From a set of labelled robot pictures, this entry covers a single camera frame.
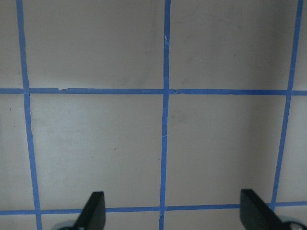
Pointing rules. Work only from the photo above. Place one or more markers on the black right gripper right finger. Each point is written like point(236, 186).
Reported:
point(255, 214)

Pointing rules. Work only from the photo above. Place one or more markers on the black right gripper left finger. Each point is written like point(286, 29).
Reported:
point(93, 215)

